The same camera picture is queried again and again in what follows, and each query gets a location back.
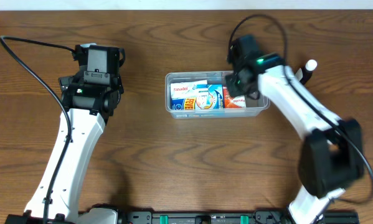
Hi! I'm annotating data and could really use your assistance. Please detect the dark syrup bottle white cap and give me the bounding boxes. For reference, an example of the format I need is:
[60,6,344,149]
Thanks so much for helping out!
[295,59,318,85]

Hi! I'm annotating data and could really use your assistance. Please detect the red Panadol ActiFast box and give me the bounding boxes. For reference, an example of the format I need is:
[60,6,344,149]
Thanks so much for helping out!
[223,86,246,109]

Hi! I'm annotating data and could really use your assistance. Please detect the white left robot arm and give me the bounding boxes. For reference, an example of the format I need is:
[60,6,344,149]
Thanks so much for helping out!
[6,72,124,223]

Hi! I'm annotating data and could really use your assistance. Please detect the clear plastic container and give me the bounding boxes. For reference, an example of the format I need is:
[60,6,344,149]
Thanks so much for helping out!
[165,71,270,119]

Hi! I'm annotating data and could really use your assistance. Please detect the white blue Panadol box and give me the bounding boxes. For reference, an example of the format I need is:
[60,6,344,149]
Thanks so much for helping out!
[170,80,208,99]

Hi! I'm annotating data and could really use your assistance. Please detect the blue Kool Fever box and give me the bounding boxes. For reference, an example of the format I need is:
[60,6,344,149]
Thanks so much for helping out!
[171,84,224,110]

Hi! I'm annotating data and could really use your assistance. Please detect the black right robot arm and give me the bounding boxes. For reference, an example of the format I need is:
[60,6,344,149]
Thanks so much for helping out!
[225,52,365,223]

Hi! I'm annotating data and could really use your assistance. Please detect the black mounting rail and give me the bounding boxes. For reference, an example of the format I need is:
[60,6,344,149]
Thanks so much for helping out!
[126,209,360,224]

